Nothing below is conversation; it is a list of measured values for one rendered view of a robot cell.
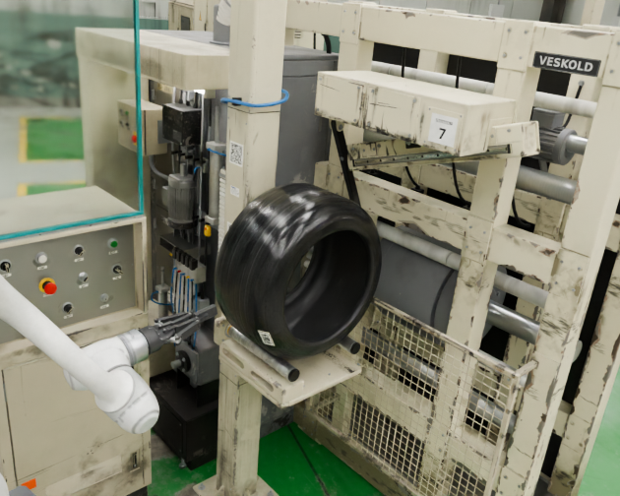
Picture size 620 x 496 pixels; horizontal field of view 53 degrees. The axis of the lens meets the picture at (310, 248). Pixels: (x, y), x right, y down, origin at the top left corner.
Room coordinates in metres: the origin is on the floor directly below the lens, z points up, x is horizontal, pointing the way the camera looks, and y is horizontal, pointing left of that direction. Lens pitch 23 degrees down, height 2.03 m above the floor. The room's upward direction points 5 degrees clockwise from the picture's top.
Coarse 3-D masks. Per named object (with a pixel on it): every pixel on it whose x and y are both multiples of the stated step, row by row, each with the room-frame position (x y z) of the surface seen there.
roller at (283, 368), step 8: (232, 328) 1.88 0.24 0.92; (232, 336) 1.86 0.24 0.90; (240, 336) 1.84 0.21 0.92; (248, 344) 1.80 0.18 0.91; (256, 344) 1.78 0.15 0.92; (256, 352) 1.76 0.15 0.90; (264, 352) 1.74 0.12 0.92; (264, 360) 1.73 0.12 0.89; (272, 360) 1.71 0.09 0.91; (280, 360) 1.70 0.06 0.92; (280, 368) 1.67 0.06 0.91; (288, 368) 1.66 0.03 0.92; (296, 368) 1.67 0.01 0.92; (288, 376) 1.64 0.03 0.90; (296, 376) 1.66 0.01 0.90
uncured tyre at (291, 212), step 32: (288, 192) 1.85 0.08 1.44; (320, 192) 1.86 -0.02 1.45; (256, 224) 1.73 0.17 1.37; (288, 224) 1.69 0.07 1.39; (320, 224) 1.72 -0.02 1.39; (352, 224) 1.81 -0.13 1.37; (224, 256) 1.73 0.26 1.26; (256, 256) 1.65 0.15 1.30; (288, 256) 1.64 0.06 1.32; (320, 256) 2.09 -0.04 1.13; (352, 256) 2.06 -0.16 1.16; (224, 288) 1.70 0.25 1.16; (256, 288) 1.61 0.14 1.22; (320, 288) 2.07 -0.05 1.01; (352, 288) 2.01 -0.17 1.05; (256, 320) 1.61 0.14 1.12; (288, 320) 1.97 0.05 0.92; (320, 320) 1.96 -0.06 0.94; (352, 320) 1.84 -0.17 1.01; (288, 352) 1.66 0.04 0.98; (320, 352) 1.76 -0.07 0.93
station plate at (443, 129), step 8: (432, 112) 1.77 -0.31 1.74; (432, 120) 1.77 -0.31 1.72; (440, 120) 1.75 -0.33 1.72; (448, 120) 1.73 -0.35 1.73; (456, 120) 1.71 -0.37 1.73; (432, 128) 1.76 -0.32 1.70; (440, 128) 1.74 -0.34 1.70; (448, 128) 1.73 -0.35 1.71; (456, 128) 1.71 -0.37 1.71; (432, 136) 1.76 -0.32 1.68; (440, 136) 1.74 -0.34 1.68; (448, 136) 1.72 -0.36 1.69; (448, 144) 1.72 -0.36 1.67
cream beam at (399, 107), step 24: (336, 72) 2.15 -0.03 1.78; (360, 72) 2.21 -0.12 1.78; (336, 96) 2.05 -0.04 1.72; (360, 96) 1.97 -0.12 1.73; (384, 96) 1.90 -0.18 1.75; (408, 96) 1.84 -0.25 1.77; (432, 96) 1.78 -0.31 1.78; (456, 96) 1.82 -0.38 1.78; (480, 96) 1.87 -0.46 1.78; (336, 120) 2.05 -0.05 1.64; (360, 120) 1.97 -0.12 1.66; (384, 120) 1.90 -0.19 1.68; (408, 120) 1.83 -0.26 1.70; (480, 120) 1.74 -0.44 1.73; (504, 120) 1.82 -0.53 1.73; (432, 144) 1.76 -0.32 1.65; (456, 144) 1.70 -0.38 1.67; (480, 144) 1.76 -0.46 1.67
